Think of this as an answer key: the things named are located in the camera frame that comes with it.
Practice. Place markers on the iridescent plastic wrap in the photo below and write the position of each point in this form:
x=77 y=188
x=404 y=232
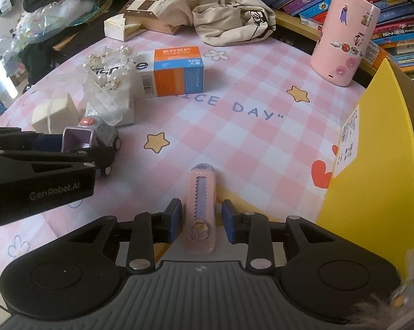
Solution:
x=55 y=17

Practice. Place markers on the pink sticker canister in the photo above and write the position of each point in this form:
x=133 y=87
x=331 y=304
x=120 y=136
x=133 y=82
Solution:
x=341 y=41

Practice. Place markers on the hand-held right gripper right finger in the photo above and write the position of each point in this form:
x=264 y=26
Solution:
x=229 y=221

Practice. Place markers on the pearl accessory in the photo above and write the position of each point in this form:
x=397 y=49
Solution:
x=107 y=75

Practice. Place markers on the pink utility knife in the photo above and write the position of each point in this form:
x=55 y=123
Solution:
x=201 y=213

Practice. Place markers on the purple toy truck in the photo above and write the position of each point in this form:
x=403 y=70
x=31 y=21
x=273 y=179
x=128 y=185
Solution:
x=103 y=134

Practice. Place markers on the beige tote bag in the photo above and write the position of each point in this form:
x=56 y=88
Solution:
x=227 y=17

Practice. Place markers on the yellow cardboard box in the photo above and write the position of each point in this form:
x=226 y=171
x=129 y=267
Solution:
x=375 y=196

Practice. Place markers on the orange and blue carton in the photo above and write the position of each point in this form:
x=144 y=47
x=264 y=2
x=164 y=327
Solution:
x=179 y=75

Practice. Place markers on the cream cube box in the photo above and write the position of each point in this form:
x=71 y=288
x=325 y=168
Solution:
x=55 y=110

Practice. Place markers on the row of colourful books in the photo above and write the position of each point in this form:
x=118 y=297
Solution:
x=399 y=31

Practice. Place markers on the white wedge box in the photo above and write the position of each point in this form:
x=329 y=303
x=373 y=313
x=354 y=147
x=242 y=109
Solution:
x=115 y=29

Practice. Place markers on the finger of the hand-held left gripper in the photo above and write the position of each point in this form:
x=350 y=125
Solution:
x=100 y=156
x=47 y=142

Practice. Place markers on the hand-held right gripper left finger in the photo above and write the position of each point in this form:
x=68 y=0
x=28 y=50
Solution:
x=175 y=220

